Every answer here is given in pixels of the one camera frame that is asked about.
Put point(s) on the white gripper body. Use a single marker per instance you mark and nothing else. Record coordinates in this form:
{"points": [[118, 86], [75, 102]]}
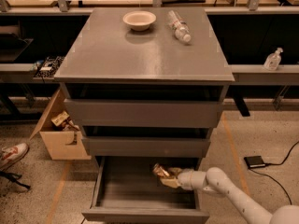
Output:
{"points": [[185, 179]]}

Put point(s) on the orange soda can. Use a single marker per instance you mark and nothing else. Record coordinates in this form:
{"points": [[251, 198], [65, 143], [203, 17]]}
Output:
{"points": [[160, 171]]}

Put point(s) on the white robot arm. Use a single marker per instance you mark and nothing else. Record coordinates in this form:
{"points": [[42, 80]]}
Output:
{"points": [[215, 181]]}

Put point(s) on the grey open bottom drawer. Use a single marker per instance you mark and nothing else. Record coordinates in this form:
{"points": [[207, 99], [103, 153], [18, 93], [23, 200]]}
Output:
{"points": [[128, 192]]}

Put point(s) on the grey middle drawer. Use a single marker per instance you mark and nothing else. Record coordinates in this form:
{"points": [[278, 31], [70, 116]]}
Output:
{"points": [[146, 147]]}

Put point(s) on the grey drawer cabinet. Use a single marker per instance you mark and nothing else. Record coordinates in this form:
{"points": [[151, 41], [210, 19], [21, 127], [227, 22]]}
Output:
{"points": [[110, 61]]}

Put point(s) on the grey top drawer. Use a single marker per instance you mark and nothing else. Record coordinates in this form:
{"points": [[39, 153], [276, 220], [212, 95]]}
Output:
{"points": [[144, 113]]}

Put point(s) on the black foot pedal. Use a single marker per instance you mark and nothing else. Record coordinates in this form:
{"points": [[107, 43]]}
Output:
{"points": [[254, 162]]}

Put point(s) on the cardboard box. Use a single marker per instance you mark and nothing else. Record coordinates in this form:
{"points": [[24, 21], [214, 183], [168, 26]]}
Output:
{"points": [[62, 144]]}

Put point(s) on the snack package in box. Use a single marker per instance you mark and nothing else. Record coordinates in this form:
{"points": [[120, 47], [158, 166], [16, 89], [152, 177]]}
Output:
{"points": [[63, 122]]}

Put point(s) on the clear plastic water bottle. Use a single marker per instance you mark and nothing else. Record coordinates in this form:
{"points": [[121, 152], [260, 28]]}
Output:
{"points": [[179, 27]]}

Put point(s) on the hand sanitizer pump bottle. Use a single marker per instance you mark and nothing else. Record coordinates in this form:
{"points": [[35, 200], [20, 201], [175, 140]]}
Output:
{"points": [[273, 60]]}

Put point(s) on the white paper bowl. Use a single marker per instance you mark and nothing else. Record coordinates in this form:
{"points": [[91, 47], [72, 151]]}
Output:
{"points": [[139, 20]]}

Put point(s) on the black tripod leg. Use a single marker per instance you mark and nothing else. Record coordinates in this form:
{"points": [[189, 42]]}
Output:
{"points": [[14, 178]]}

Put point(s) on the black white patterned notebook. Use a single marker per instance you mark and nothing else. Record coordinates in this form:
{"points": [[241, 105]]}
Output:
{"points": [[49, 67]]}

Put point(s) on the white red sneaker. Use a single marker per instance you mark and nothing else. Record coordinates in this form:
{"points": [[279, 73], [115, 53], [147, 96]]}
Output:
{"points": [[10, 155]]}

